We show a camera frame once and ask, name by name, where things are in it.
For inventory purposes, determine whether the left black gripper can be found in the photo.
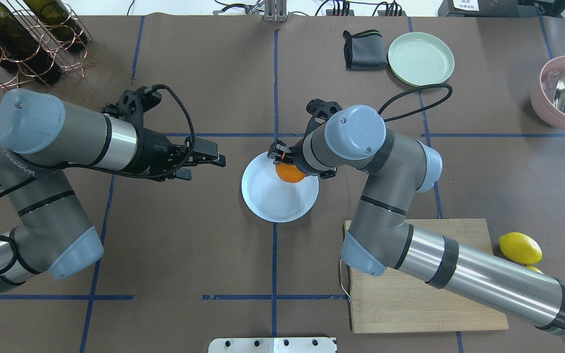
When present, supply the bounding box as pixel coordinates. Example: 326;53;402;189
135;129;227;182

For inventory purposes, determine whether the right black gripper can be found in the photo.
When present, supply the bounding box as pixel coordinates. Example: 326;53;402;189
267;139;338;179

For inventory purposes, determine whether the orange fruit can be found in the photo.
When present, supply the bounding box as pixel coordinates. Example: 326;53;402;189
274;163;307;183

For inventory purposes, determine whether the light blue plate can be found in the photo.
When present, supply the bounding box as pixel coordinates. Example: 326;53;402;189
241;152;320;223

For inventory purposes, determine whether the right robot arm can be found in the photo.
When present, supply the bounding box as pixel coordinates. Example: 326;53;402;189
267;99;565;342

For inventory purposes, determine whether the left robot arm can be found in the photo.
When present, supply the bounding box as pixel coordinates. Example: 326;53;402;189
0;84;226;293

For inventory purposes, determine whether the light green plate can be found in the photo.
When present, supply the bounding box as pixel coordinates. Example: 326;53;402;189
387;32;456;87

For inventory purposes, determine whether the dark grey folded cloth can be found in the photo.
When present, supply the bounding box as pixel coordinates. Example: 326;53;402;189
342;29;388;71

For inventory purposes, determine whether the wooden cutting board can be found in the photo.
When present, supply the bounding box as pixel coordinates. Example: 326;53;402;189
339;219;510;334

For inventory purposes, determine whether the dark wine bottle front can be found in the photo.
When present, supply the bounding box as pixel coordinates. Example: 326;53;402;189
0;2;62;85

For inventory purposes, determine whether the dark wine bottle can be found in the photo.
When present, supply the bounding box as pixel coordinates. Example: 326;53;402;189
0;2;62;85
24;0;88;53

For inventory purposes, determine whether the dark wine bottle back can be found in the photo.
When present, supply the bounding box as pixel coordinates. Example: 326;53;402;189
24;0;88;53

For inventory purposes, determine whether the lemon left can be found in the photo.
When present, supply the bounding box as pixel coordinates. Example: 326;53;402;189
498;232;543;265

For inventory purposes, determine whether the pink bowl with ice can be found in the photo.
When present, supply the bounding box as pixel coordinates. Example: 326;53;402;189
531;55;565;130

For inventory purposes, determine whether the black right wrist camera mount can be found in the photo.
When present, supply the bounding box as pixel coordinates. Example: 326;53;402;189
305;99;343;137

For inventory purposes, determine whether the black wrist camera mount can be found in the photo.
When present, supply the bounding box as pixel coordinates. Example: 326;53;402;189
101;86;162;128
305;99;343;137

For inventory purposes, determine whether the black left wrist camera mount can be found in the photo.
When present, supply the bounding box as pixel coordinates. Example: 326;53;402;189
101;86;162;128

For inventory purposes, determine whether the aluminium frame post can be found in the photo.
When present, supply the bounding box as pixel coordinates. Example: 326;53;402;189
263;0;288;23

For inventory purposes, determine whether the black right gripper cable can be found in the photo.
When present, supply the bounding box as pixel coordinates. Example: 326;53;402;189
377;83;454;123

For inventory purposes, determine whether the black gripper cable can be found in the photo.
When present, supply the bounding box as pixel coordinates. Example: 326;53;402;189
377;83;454;123
0;83;196;280

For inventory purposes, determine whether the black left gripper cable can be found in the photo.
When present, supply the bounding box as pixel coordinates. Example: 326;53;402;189
0;83;196;280

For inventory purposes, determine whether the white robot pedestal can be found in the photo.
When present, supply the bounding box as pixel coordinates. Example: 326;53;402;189
208;337;338;353

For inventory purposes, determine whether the copper wire bottle rack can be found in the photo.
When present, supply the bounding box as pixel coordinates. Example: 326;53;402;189
0;0;96;89

